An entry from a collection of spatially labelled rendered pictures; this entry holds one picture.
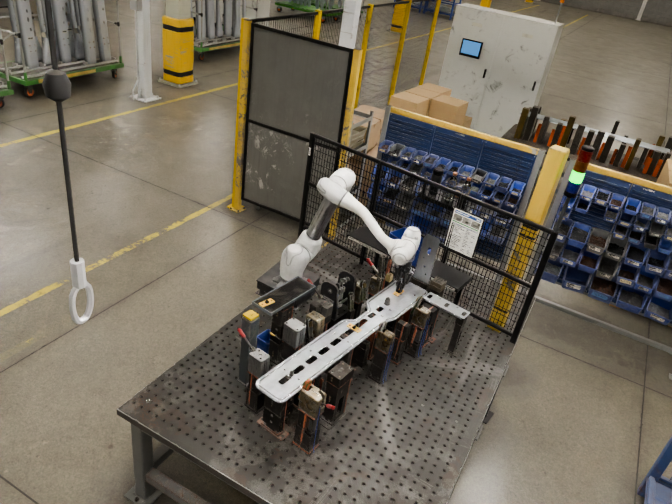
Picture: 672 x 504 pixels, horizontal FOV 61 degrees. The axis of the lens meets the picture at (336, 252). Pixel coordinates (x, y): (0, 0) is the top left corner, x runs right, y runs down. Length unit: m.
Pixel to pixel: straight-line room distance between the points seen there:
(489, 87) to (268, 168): 4.91
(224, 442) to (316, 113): 3.41
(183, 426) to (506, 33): 8.01
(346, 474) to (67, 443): 1.84
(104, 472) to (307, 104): 3.52
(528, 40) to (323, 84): 4.89
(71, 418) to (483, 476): 2.67
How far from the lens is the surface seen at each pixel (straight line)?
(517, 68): 9.70
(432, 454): 3.08
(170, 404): 3.14
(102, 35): 10.67
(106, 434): 3.97
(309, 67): 5.43
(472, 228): 3.76
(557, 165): 3.49
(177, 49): 10.49
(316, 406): 2.69
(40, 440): 4.03
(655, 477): 4.37
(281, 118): 5.71
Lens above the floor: 2.97
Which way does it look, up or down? 31 degrees down
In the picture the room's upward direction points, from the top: 9 degrees clockwise
